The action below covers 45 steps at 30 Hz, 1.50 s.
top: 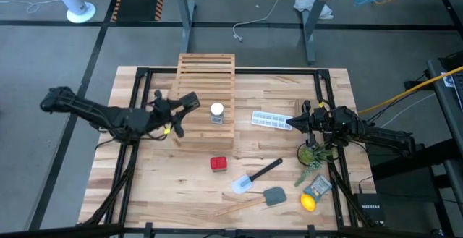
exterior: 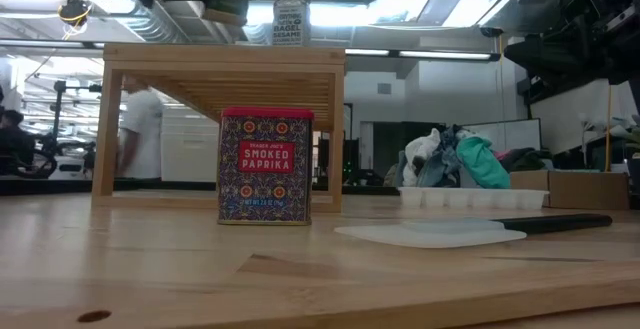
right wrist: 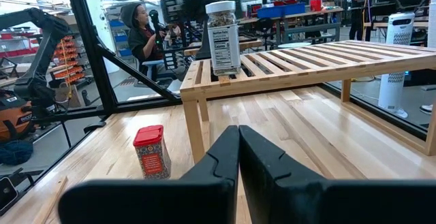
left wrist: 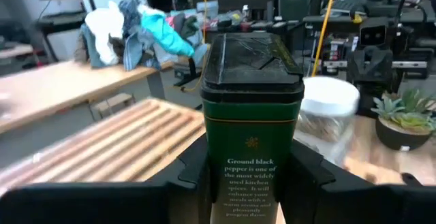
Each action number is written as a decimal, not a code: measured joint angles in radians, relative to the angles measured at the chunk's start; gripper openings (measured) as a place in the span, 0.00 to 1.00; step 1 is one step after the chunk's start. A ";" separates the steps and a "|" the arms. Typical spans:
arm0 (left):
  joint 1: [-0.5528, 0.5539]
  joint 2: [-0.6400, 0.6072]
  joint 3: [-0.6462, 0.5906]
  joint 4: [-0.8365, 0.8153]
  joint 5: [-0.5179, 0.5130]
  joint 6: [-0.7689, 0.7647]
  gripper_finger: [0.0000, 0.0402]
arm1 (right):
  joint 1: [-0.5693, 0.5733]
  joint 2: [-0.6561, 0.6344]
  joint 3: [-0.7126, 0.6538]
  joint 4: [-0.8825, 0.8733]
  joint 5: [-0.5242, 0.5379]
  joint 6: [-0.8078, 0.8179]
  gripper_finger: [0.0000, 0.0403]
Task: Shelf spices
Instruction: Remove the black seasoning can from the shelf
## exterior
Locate ceiling light strip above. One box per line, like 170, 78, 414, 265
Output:
344, 47, 502, 63

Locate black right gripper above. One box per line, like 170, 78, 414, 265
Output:
503, 0, 640, 88

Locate wooden slatted shelf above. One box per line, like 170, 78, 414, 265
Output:
91, 43, 346, 214

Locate white ice cube tray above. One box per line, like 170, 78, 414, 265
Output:
398, 186, 550, 210

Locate standing person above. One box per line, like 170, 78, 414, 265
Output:
117, 76, 164, 180

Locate pile of clothes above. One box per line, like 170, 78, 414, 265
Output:
397, 124, 554, 190

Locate succulent plant in black pot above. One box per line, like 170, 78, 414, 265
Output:
612, 116, 640, 190

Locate white spatula black handle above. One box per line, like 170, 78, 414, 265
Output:
333, 212, 614, 249

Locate brown cardboard box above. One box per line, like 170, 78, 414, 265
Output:
509, 169, 630, 211

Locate black overhead camera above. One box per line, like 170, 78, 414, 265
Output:
57, 0, 92, 26

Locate red block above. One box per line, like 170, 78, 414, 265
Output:
217, 107, 315, 226

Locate seated person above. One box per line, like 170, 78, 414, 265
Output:
0, 109, 37, 176

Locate bagel seasoning jar white lid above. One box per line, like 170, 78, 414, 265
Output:
272, 0, 314, 47

